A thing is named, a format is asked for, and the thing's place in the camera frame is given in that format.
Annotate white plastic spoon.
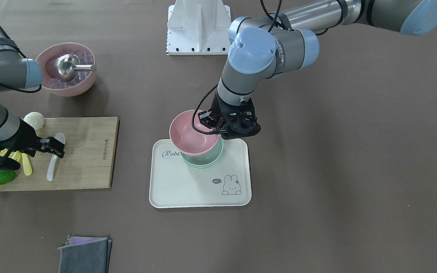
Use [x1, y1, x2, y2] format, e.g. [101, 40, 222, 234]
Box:
[46, 133, 66, 181]

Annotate white garlic bulb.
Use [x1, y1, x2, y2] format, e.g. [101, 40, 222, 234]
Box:
[23, 112, 45, 130]

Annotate cream rabbit tray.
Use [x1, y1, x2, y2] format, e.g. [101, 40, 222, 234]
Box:
[149, 139, 253, 209]

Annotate bamboo cutting board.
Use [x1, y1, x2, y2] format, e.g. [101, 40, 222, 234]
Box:
[0, 116, 119, 192]

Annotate small pink bowl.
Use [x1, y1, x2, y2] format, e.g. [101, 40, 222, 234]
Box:
[169, 110, 219, 157]

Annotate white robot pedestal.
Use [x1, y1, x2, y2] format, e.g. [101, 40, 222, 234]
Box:
[166, 0, 231, 55]

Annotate pink bowl with ice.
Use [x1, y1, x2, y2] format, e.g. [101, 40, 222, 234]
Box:
[36, 42, 97, 97]

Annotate yellow plastic knife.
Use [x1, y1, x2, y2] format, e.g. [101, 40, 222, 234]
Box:
[21, 153, 33, 176]

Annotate grey folded cloth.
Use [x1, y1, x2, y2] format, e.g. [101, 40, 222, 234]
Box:
[58, 239, 112, 273]

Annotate purple folded cloth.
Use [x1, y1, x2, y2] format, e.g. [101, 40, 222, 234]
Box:
[66, 236, 108, 245]

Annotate metal ice scoop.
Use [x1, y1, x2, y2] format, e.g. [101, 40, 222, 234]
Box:
[54, 54, 96, 82]

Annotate lemon half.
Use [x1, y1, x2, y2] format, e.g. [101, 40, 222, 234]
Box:
[0, 149, 22, 163]

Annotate stacked green bowls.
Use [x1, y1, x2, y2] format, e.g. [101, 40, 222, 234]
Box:
[179, 135, 223, 169]

